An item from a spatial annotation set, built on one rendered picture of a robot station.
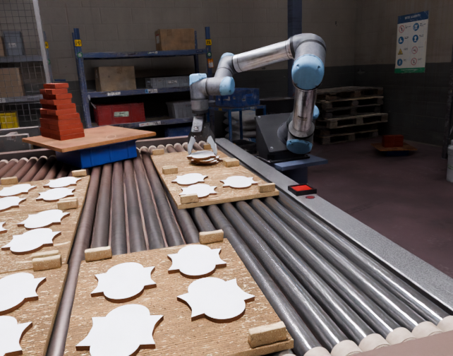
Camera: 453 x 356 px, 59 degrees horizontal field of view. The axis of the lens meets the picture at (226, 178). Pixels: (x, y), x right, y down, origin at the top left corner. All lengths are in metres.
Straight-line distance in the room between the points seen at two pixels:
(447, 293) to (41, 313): 0.76
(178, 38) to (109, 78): 1.11
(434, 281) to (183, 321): 0.51
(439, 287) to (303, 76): 0.92
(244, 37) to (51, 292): 6.42
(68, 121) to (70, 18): 4.37
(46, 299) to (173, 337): 0.29
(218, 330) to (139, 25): 6.03
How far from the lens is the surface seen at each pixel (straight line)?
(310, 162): 2.04
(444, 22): 6.92
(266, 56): 1.72
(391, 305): 0.83
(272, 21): 7.31
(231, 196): 1.32
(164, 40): 5.92
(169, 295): 0.80
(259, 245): 1.01
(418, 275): 0.94
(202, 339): 0.69
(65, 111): 2.12
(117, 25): 6.47
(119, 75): 5.84
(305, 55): 1.55
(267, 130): 2.07
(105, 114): 5.76
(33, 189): 1.68
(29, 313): 0.85
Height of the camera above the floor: 1.35
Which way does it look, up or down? 16 degrees down
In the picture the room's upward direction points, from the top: 3 degrees counter-clockwise
